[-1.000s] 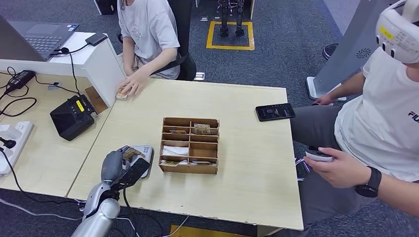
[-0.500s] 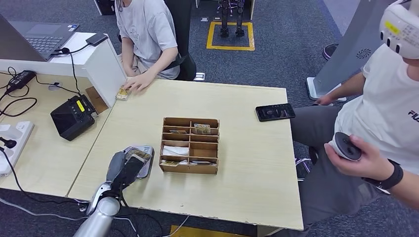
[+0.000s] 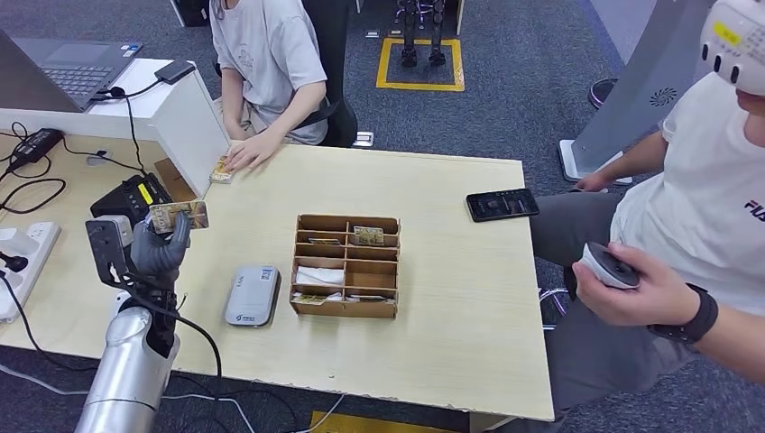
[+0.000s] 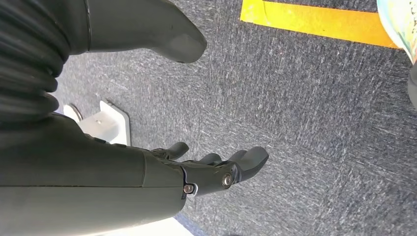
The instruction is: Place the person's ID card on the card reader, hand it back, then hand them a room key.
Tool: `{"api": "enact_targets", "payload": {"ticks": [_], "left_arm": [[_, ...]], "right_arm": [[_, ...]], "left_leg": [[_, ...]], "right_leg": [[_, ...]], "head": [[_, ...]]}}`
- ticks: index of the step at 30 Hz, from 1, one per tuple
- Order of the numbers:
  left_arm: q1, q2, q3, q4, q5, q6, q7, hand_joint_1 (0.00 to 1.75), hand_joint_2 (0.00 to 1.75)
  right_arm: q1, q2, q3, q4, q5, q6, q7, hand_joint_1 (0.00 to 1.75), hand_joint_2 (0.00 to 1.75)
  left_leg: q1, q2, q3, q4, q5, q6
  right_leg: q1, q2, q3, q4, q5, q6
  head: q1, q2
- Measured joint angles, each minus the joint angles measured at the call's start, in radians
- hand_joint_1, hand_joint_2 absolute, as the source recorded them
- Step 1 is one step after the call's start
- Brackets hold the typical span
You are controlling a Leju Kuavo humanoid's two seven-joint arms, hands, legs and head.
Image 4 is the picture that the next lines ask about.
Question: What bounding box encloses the white metal foot plate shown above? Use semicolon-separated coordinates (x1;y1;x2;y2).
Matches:
63;100;132;147

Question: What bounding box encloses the yellow floor tape strip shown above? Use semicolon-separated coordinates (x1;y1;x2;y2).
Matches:
240;0;401;50

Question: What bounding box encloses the pale rounded object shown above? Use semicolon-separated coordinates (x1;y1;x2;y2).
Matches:
377;0;417;64

